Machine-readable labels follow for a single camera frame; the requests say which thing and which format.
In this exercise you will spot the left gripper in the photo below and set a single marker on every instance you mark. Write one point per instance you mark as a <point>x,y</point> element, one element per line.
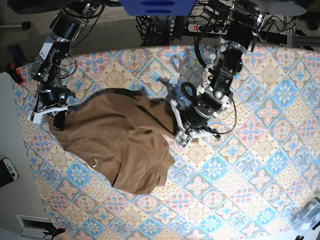
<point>191,122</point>

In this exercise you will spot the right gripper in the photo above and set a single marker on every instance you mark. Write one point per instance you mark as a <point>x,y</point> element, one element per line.
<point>52,101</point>

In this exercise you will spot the brown t-shirt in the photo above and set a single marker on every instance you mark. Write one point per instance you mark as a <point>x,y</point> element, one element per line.
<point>121,134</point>

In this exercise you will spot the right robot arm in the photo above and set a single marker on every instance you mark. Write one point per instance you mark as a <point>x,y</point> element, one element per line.
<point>65,28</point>

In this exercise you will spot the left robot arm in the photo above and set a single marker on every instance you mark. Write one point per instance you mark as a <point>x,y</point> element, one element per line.
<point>243,27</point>

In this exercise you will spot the red black clamp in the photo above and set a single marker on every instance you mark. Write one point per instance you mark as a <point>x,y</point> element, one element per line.
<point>15,74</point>

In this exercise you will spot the game console with controller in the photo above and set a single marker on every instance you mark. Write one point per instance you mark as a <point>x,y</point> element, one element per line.
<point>8,172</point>

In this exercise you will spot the white power strip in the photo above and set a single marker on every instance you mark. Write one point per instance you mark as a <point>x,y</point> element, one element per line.
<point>210,29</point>

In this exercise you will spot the patterned tablecloth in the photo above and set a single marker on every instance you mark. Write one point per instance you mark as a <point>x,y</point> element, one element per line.
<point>247,184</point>

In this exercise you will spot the black orange clamp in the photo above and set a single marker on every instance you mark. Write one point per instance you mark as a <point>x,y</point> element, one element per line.
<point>54,231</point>

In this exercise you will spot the white floor vent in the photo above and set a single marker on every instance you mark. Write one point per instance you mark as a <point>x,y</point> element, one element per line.
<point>33,228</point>

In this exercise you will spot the clear plastic box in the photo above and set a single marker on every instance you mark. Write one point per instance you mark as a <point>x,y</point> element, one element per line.
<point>307,218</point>

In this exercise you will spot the blue mount plate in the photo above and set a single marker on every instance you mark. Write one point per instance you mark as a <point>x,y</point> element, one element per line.
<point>157,7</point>

